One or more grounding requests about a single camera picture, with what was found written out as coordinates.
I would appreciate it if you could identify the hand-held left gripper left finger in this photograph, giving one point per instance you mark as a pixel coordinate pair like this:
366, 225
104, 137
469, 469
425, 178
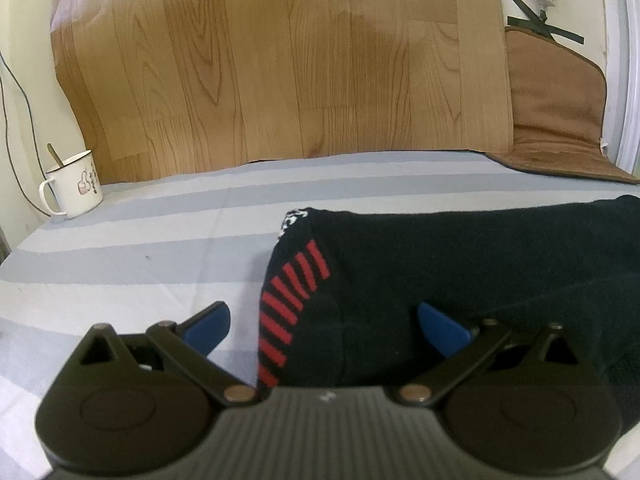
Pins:
210, 325

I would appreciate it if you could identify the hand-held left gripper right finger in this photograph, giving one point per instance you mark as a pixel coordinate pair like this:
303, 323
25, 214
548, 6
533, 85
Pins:
440, 330

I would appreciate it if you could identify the black patterned knit sweater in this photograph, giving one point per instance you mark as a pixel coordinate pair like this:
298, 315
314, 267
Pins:
425, 260

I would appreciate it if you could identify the grey striped bed sheet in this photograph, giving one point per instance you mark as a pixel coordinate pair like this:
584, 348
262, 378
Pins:
150, 260

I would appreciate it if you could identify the white enamel mug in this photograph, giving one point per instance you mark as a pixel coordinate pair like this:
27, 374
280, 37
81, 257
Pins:
75, 185

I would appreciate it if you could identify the metal spoon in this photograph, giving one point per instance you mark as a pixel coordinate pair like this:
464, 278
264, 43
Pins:
54, 155

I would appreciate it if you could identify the brown padded mat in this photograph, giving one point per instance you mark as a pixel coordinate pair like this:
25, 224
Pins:
555, 110

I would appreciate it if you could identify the wood-grain vinyl sheet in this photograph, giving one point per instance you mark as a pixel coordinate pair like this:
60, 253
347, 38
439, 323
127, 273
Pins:
280, 60

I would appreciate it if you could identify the black tape strip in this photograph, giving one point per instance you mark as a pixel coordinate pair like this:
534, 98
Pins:
565, 35
522, 7

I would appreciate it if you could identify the white door frame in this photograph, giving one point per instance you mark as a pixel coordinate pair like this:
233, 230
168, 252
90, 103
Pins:
625, 60

